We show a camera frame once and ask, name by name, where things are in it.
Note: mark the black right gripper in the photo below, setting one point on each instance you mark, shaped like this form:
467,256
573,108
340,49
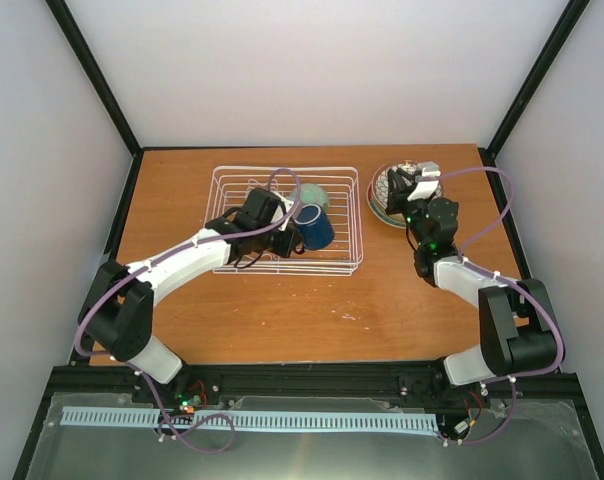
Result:
395,198

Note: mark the floral patterned plate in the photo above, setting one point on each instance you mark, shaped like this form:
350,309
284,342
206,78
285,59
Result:
380,186

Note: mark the dark blue ceramic mug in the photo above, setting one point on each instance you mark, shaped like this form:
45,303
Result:
314,225

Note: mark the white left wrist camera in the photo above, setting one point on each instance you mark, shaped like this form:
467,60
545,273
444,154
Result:
291,208

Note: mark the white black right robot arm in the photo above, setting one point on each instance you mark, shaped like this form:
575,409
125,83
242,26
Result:
519,336

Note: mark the light blue cable duct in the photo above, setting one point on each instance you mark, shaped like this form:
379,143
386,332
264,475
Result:
263,421

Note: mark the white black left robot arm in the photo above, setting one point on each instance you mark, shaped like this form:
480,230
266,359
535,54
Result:
118,310

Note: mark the white wire dish rack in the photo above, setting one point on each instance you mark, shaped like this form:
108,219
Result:
230,185

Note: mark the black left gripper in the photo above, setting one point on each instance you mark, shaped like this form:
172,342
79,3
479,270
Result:
285,250

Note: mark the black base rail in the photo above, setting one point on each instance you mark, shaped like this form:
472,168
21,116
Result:
406,383

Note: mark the green floral ceramic bowl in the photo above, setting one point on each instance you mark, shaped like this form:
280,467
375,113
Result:
310,194

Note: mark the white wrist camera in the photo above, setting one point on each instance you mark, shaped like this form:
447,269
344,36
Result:
426,181
291,208

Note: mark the black enclosure frame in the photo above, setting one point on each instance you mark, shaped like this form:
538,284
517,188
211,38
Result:
92,80

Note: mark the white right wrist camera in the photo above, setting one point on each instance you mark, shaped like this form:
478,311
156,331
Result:
426,181

